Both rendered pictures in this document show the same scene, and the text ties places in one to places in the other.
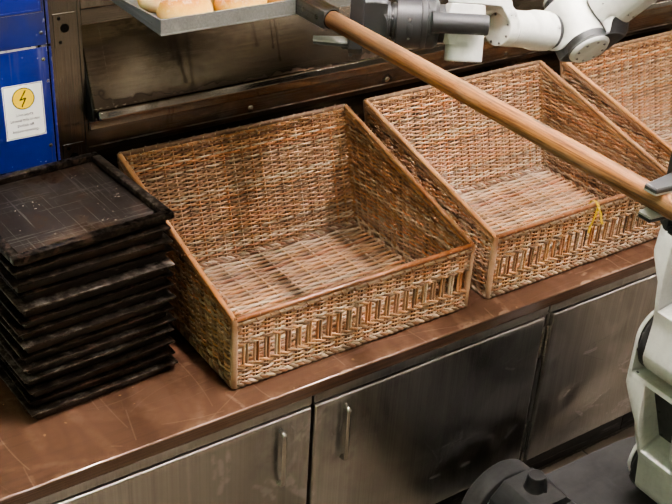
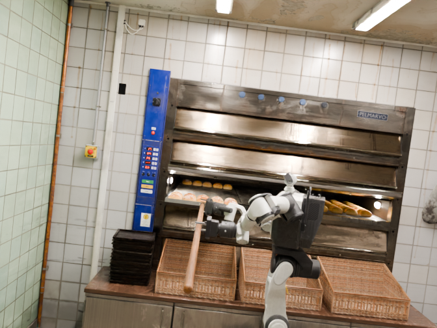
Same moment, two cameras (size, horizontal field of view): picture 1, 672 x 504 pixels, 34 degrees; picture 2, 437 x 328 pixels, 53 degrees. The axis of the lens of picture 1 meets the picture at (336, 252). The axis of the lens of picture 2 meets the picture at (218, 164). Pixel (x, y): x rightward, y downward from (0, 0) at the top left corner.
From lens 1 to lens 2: 188 cm
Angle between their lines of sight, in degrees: 43
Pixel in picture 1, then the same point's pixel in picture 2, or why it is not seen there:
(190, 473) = (134, 308)
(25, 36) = (149, 202)
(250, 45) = not seen: hidden behind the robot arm
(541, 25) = not seen: hidden behind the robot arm
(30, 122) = (146, 222)
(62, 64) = (158, 212)
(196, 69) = (192, 223)
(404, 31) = (214, 209)
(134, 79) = (175, 221)
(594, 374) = not seen: outside the picture
